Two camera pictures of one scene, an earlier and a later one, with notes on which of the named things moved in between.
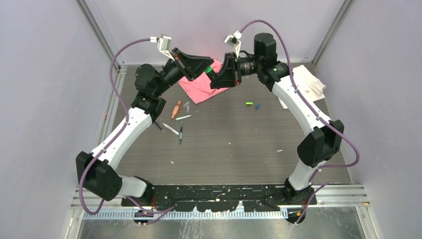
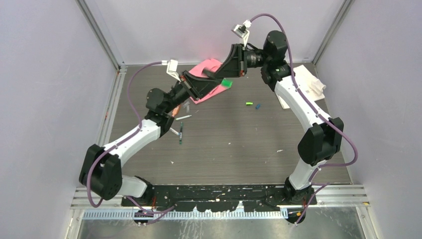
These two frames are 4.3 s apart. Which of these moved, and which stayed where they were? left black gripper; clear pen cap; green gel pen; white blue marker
Moved: left black gripper
Stayed: white blue marker; clear pen cap; green gel pen
